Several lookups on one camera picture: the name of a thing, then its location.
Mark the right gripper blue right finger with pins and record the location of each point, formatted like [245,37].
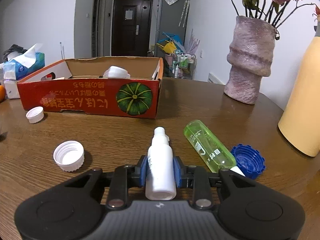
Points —
[195,178]

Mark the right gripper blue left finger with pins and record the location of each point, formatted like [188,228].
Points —
[121,180]

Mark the green transparent spray bottle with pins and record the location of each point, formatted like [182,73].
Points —
[212,151]

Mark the white spray bottle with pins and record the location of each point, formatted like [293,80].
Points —
[160,181]

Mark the blue ridged bottle cap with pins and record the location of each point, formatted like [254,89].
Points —
[249,160]

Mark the white ridged cap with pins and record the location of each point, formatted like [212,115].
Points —
[69,155]

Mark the white tape roll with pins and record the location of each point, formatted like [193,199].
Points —
[115,72]

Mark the white small cap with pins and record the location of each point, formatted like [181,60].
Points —
[35,115]

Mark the red cardboard pumpkin box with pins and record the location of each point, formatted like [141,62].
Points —
[78,85]

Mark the metal trolley with bottles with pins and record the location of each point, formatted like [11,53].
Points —
[183,65]

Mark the cream thermos jug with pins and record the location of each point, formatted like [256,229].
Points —
[299,123]

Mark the yellow bag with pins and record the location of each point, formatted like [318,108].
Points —
[168,48]

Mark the pink textured vase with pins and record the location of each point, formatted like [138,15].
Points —
[250,55]

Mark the orange fruit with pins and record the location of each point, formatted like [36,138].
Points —
[2,93]

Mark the blue tissue pack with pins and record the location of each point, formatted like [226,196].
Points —
[24,64]

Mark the dark brown entrance door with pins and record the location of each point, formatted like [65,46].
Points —
[131,26]

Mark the black headset on container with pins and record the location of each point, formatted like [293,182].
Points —
[13,52]

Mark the grey refrigerator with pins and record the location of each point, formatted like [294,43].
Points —
[171,19]

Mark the white board against wall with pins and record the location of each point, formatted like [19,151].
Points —
[214,79]

